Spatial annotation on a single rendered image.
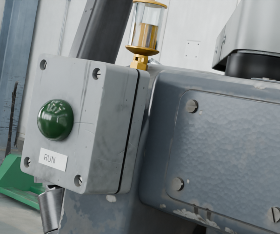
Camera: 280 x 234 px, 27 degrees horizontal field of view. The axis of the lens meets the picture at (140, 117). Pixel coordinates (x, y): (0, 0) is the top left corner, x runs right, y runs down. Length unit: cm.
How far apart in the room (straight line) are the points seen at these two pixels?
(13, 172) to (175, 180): 573
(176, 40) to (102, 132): 680
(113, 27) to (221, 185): 44
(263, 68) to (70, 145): 19
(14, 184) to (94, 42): 538
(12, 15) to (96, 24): 861
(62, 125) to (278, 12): 21
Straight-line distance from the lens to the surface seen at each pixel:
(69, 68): 41
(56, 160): 41
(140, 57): 48
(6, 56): 933
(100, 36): 77
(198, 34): 700
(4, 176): 604
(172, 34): 724
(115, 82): 39
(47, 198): 72
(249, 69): 51
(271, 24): 51
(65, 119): 40
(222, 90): 39
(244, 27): 52
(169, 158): 41
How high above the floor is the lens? 132
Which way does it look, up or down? 3 degrees down
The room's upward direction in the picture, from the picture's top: 10 degrees clockwise
